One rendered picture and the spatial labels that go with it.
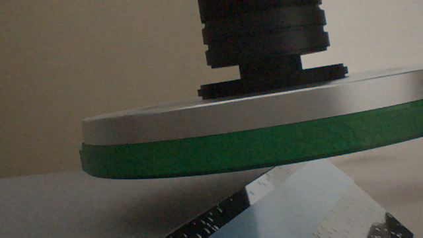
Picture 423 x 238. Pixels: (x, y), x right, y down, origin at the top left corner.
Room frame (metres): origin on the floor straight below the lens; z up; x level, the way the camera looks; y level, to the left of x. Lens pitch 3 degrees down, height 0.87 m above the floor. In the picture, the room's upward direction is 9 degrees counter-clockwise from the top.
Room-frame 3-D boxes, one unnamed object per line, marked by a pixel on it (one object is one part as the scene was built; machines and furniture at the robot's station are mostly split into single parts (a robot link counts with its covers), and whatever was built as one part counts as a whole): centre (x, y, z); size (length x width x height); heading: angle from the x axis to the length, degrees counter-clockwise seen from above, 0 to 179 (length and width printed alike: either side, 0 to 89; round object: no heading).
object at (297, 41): (0.34, -0.04, 0.88); 0.07 x 0.07 x 0.01
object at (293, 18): (0.34, -0.04, 0.89); 0.07 x 0.07 x 0.01
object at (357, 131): (0.34, -0.04, 0.85); 0.22 x 0.22 x 0.04
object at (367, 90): (0.34, -0.04, 0.85); 0.21 x 0.21 x 0.01
